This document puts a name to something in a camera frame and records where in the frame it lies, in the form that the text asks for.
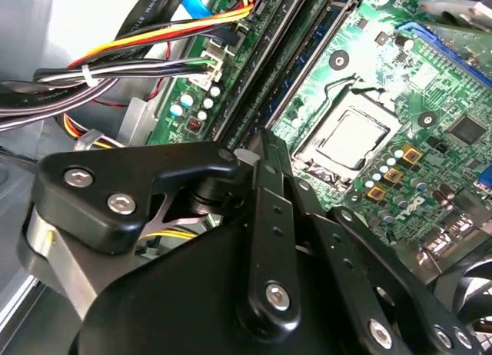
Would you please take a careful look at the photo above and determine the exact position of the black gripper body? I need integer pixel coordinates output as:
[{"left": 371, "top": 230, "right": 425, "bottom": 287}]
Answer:
[{"left": 68, "top": 222, "right": 361, "bottom": 355}]

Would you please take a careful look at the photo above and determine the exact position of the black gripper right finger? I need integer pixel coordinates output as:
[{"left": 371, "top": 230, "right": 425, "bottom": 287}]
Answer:
[{"left": 268, "top": 131, "right": 487, "bottom": 355}]

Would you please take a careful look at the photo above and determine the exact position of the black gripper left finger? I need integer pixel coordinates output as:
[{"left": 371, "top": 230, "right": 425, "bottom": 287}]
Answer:
[{"left": 17, "top": 128, "right": 303, "bottom": 340}]

